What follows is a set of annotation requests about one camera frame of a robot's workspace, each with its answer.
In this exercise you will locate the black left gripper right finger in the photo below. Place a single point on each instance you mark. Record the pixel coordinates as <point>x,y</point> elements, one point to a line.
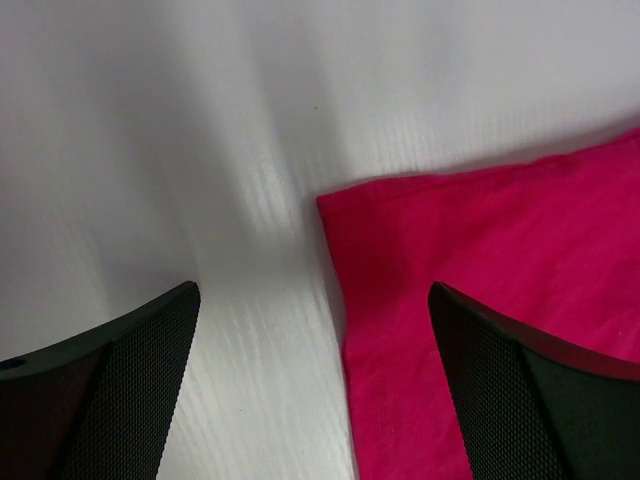
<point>531,405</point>

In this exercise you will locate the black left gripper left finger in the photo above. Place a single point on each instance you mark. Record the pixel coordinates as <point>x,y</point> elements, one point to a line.
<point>99,405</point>

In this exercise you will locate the magenta pink t-shirt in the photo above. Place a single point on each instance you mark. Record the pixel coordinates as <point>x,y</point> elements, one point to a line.
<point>553,243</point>

